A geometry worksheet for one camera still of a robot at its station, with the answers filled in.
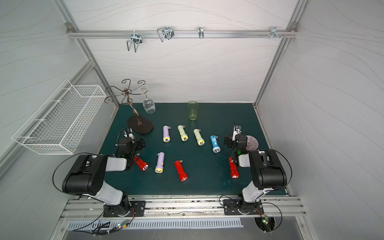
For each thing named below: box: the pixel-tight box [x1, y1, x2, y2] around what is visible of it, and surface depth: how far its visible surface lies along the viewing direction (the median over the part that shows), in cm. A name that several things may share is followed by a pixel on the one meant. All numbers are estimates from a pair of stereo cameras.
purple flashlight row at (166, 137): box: [163, 125, 171, 143], surface depth 100 cm
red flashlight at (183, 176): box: [174, 159, 188, 182], surface depth 86 cm
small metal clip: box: [197, 26, 205, 39], surface depth 80 cm
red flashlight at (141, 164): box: [134, 155, 149, 172], surface depth 88 cm
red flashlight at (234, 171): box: [229, 156, 240, 179], surface depth 84 cm
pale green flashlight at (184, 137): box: [177, 125, 189, 142], surface depth 102 cm
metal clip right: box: [270, 26, 281, 39], surface depth 78 cm
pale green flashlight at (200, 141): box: [193, 128, 205, 146], surface depth 100 cm
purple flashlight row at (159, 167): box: [154, 152, 165, 174], surface depth 88 cm
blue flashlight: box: [210, 135, 221, 154], surface depth 97 cm
